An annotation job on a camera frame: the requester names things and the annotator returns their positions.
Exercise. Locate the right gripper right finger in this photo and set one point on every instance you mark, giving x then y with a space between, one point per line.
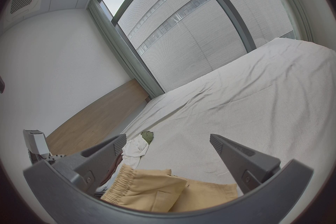
244 162

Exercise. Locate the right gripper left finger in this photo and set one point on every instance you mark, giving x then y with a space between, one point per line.
86 165

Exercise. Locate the white garment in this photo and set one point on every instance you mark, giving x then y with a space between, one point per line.
135 150

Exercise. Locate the brown garment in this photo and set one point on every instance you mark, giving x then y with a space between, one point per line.
113 169

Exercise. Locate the bed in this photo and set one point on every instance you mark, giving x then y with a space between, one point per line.
236 102

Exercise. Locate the window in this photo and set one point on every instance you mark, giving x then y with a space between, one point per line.
196 34

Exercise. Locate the green garment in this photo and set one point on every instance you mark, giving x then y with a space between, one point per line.
147 136

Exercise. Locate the tan shorts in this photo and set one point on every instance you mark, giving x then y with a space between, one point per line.
147 188

